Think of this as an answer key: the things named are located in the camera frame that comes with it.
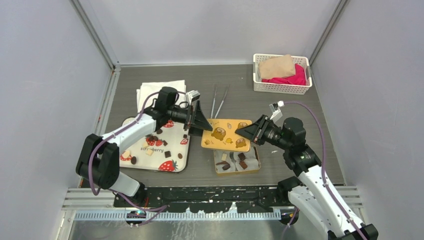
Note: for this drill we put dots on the silver metal tongs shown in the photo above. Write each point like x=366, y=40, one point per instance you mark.
x=217, y=105

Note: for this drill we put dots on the white round chocolate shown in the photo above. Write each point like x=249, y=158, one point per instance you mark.
x=126, y=154

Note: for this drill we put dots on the dark round chocolate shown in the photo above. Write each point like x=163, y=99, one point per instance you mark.
x=133, y=160

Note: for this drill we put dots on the dark square chocolate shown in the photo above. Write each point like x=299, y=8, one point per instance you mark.
x=167, y=154
x=241, y=156

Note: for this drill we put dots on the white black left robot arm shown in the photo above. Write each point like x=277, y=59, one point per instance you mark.
x=98, y=161

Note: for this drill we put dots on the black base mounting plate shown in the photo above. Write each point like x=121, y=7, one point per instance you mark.
x=215, y=199

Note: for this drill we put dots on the white folded towel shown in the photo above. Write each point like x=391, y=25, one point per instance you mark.
x=148, y=88

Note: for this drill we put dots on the beige cloth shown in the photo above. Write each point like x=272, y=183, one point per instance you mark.
x=277, y=67

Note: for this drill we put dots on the gold bear print lid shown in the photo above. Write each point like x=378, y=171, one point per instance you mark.
x=223, y=135

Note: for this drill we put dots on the pink red cloth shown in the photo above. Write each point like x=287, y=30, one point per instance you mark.
x=298, y=79

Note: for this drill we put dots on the gold tin box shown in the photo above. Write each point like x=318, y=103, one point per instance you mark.
x=236, y=164

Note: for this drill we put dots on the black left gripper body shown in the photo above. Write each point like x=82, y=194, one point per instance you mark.
x=184, y=116

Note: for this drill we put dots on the brown chocolate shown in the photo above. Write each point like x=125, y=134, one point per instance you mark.
x=243, y=165

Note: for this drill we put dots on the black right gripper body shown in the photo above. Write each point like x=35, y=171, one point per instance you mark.
x=269, y=132

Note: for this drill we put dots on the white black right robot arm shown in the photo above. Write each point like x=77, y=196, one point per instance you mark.
x=310, y=190

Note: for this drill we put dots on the white strawberry print tray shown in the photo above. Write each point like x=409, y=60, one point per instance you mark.
x=168, y=138

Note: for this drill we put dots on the white paper liner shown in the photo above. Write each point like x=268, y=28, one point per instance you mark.
x=248, y=164

